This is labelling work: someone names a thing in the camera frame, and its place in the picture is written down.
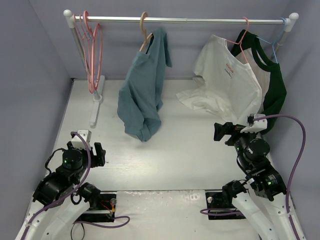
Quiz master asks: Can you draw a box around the green and white shirt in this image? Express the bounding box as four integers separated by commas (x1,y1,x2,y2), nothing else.
230,28,287,136

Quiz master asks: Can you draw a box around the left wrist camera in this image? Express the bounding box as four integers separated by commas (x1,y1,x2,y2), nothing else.
70,129,92,150

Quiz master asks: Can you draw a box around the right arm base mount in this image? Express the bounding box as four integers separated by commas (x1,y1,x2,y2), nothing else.
205,191,245,221

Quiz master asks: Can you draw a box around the black cable loop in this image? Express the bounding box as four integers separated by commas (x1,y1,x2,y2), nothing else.
70,219,86,240

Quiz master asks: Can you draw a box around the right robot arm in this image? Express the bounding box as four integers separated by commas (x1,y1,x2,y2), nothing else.
213,122,306,240

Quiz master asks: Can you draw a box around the teal blue t shirt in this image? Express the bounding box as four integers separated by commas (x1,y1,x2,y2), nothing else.
117,28,172,142

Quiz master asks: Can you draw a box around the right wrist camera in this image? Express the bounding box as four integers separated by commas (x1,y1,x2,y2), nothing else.
240,113,268,134

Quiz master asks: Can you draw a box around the tan wooden hanger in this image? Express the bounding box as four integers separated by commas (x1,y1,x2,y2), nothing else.
139,11,153,52

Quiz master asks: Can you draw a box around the white clothes rack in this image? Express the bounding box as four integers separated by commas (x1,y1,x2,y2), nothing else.
63,9,299,127

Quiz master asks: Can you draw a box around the pink hanger with white shirt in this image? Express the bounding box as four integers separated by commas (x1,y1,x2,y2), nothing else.
224,16,251,66

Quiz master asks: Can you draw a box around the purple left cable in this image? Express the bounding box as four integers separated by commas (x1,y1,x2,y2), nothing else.
22,131,131,240

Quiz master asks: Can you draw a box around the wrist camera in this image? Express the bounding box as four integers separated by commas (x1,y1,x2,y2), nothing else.
70,129,92,150
240,113,268,134

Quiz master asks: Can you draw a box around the white t shirt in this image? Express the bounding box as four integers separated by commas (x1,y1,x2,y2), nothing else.
176,34,263,125

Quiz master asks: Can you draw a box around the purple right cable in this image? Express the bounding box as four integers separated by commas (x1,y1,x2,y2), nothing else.
199,114,307,240

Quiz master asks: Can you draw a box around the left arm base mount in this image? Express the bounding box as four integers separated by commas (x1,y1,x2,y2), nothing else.
75,191,117,224

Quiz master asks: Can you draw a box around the purple cable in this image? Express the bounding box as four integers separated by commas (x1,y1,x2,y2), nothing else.
22,131,131,240
199,114,307,240

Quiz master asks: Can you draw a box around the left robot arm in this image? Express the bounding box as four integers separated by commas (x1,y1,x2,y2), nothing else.
16,134,106,240

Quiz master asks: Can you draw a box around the blue hanger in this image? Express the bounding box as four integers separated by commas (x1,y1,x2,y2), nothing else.
254,16,287,65

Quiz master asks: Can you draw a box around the pink hanger bundle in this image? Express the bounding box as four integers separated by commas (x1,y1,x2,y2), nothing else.
71,10,103,94

